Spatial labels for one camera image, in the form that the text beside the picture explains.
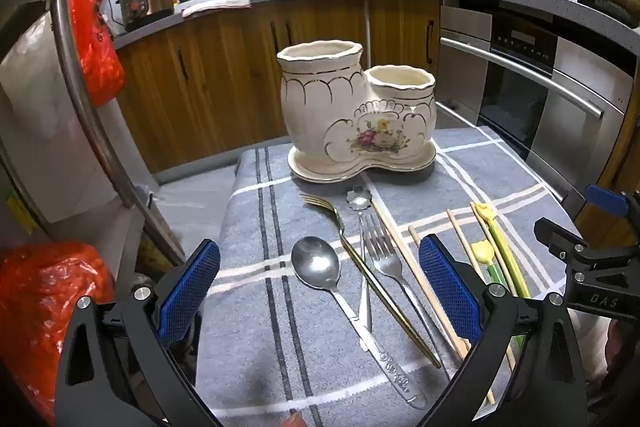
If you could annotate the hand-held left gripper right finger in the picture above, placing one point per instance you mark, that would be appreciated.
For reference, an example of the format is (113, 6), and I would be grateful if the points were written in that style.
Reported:
(447, 289)

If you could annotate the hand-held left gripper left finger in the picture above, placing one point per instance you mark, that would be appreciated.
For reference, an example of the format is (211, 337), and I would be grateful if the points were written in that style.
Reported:
(187, 292)

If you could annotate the yellow-topped green chopstick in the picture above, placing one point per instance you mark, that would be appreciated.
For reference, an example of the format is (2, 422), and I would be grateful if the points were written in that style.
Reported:
(484, 209)
(482, 252)

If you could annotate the stainless steel built-in oven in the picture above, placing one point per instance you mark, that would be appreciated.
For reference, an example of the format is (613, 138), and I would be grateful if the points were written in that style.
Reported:
(520, 72)

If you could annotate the silver spoon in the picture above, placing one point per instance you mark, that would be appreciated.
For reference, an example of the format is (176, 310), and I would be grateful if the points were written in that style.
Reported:
(316, 262)

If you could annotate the white appliance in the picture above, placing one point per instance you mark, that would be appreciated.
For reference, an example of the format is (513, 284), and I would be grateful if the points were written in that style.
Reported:
(40, 117)

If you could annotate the large red plastic bag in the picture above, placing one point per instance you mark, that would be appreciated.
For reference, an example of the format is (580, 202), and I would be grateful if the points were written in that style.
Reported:
(40, 297)

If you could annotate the cream floral ceramic utensil holder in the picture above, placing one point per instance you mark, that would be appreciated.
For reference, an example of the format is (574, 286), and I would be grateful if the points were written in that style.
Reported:
(320, 107)

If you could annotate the hanging red plastic bag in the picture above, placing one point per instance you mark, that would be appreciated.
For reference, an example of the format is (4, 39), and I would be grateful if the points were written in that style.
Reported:
(95, 42)

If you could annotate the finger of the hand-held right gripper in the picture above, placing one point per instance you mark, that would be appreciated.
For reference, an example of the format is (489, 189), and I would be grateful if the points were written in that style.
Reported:
(606, 201)
(560, 234)

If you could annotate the cream ceramic drip saucer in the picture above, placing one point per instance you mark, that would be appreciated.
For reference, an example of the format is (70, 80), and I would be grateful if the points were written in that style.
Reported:
(320, 172)

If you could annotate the gold fork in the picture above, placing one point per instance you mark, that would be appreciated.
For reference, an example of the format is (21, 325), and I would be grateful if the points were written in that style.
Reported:
(380, 286)

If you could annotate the grey striped cloth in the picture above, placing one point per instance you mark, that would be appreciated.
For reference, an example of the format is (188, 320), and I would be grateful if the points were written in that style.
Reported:
(280, 307)

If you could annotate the silver fork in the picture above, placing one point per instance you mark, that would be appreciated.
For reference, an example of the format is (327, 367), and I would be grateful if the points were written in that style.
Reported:
(382, 252)

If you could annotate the curved steel rack frame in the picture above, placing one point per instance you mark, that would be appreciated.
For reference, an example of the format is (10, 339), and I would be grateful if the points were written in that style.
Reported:
(75, 57)

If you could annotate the white towel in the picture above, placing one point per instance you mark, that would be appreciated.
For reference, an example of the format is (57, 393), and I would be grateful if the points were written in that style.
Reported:
(215, 2)

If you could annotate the flower-shaped small spoon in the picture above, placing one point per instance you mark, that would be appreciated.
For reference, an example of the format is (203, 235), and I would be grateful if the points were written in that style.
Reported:
(359, 198)

